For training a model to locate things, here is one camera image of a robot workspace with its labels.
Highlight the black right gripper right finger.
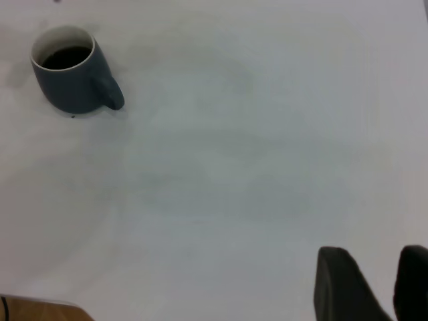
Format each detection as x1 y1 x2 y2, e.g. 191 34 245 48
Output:
393 245 428 321

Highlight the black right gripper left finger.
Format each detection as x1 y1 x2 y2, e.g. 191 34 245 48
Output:
313 246 394 321

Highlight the grey ceramic cup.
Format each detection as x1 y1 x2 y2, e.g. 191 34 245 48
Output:
29 25 126 115

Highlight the dark coffee liquid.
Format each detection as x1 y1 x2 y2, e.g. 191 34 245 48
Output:
41 45 93 71

